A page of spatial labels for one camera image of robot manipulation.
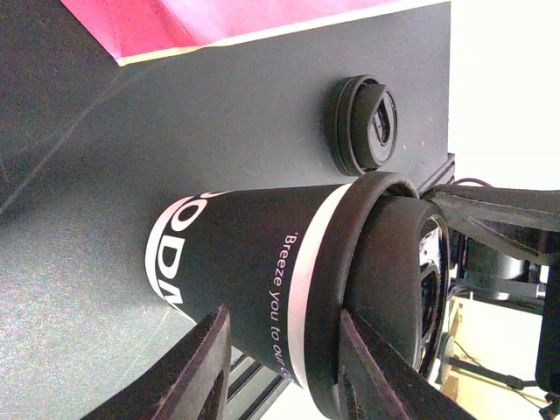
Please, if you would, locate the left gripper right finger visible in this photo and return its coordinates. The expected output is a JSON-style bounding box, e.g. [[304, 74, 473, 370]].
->
[[339, 310, 473, 419]]

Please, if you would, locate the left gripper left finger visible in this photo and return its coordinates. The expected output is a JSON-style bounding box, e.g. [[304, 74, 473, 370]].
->
[[84, 305, 231, 419]]

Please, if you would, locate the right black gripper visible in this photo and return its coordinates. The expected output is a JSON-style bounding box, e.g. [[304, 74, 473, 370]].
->
[[423, 185, 559, 394]]

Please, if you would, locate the black plastic cup lid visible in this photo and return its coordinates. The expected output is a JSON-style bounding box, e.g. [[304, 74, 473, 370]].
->
[[303, 172, 449, 419]]

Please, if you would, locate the cake print paper bag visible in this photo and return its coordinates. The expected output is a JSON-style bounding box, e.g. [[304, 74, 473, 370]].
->
[[63, 0, 426, 67]]

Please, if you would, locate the black paper coffee cup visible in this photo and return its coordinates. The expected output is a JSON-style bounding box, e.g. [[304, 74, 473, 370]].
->
[[145, 185, 347, 387]]

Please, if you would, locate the stack of black lids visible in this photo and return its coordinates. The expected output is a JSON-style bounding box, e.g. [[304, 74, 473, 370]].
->
[[325, 74, 398, 177]]

